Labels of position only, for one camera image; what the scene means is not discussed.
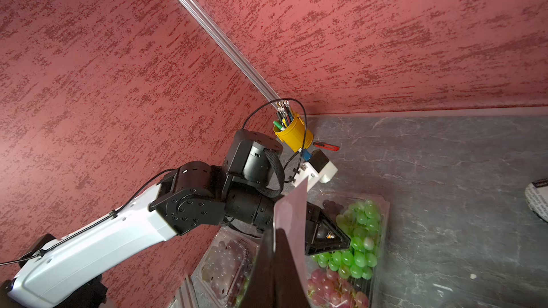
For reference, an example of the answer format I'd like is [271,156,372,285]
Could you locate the mixed grapes clear box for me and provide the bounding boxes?
[307,193,390,307]

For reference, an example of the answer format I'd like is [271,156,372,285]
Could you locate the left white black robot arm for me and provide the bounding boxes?
[1,129,350,307]

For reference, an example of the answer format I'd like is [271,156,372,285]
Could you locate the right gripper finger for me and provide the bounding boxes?
[239,229,310,308]

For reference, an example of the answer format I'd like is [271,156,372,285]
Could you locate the pens in cup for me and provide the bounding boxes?
[274,100,294,130]

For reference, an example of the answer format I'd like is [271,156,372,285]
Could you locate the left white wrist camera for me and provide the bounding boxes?
[291,150,338,191]

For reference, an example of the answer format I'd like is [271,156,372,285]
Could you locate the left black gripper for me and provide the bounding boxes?
[305,202,350,256]

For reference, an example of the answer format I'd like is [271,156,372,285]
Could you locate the dark grapes clear box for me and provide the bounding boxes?
[191,228,258,307]

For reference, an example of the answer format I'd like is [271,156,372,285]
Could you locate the yellow pen cup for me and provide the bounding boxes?
[273,115,314,152]

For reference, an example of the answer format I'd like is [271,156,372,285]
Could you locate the left aluminium corner post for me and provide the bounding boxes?
[177,0,281,101]

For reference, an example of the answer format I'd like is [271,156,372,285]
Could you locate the red marker pen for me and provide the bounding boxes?
[313,141,340,152]

